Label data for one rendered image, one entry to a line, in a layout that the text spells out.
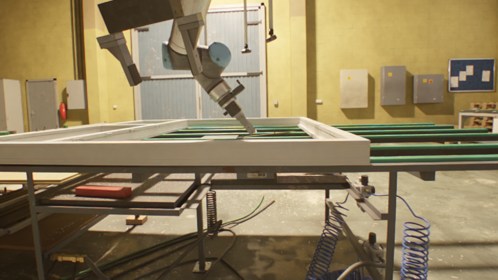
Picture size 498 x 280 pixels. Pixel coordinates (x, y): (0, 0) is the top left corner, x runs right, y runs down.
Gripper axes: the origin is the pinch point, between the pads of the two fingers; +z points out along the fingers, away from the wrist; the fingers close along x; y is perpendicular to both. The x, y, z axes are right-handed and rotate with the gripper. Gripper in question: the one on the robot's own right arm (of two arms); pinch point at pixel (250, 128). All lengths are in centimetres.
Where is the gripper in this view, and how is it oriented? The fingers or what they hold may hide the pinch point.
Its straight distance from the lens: 101.1
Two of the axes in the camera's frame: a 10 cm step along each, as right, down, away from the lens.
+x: -0.2, 0.7, -10.0
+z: 6.3, 7.7, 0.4
